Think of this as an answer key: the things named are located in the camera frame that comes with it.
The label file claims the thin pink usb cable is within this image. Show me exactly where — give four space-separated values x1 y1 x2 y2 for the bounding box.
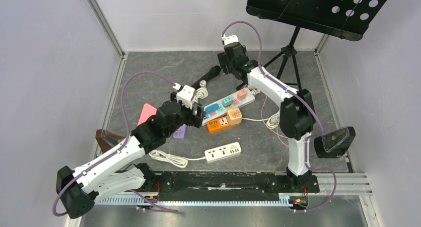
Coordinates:
260 93 290 150

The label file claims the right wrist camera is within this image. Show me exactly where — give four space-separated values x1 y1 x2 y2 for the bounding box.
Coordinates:
221 35 239 46

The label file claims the white multicolour power strip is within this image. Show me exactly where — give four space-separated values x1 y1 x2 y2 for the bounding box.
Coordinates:
202 88 255 126

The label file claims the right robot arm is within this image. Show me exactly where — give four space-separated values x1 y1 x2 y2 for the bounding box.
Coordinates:
218 42 315 191

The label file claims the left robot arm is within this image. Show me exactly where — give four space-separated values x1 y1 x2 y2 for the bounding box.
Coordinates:
52 100 205 219

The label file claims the pink triangular socket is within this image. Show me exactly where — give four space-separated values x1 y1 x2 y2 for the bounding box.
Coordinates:
138 103 157 125

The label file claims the orange power strip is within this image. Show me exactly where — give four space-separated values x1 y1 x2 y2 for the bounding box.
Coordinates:
206 116 231 134

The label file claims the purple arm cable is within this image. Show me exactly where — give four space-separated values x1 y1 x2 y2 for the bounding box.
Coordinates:
221 20 338 213
52 71 182 217

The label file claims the white cord small strip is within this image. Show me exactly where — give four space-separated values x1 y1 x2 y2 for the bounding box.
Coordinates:
148 150 206 168

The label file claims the salmon pink usb charger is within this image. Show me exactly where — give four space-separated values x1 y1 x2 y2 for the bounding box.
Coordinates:
237 89 247 100

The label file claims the black music stand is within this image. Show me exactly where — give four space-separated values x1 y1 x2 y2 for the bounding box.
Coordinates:
236 0 395 113

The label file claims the white small power strip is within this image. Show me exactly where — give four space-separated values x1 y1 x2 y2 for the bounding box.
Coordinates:
204 142 242 163

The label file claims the purple power strip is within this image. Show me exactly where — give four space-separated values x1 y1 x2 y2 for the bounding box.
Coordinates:
173 124 187 140

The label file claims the white coiled cord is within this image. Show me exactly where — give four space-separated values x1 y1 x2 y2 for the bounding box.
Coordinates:
194 80 210 104

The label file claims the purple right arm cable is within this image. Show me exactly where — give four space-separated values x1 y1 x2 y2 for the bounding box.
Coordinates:
221 20 338 213

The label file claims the tan cube socket adapter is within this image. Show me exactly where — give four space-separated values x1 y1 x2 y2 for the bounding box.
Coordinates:
227 107 243 126

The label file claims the teal usb charger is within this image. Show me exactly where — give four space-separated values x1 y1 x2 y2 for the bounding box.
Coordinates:
222 96 233 107

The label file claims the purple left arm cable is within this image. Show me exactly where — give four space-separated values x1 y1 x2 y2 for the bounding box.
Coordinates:
52 71 182 217

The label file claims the blue plug adapter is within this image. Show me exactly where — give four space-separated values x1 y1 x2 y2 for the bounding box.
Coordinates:
205 103 219 113

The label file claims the right metronome black base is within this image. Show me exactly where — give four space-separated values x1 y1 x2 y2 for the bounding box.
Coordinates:
313 126 356 158

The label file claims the left metronome brown base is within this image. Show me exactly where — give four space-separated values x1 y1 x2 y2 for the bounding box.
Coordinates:
95 129 125 153

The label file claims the black microphone orange end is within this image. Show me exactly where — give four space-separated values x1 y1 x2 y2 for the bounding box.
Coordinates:
191 66 221 89

